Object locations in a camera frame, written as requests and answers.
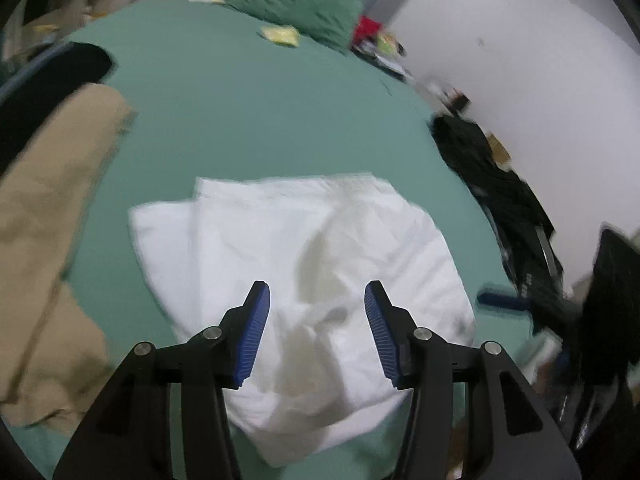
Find cardboard box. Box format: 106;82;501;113
487;132;514;167

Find white hooded jacket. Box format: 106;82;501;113
128;173;477;469

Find pile of books and packets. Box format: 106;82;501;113
351;29;414;82

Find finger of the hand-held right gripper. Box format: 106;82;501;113
476;287;534;314

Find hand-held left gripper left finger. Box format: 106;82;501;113
52;280;272;480

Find yellow small cloth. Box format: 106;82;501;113
258;24;301;49

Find tan pants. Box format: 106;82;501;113
0;83;137;437

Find black jacket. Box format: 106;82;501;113
431;115;572;337

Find green pillow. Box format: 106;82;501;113
227;0;367;54

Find bed with green sheet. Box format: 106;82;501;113
0;0;522;480

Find black cloth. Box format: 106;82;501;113
0;42;114;172

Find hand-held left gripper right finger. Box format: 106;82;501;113
364;280;584;480

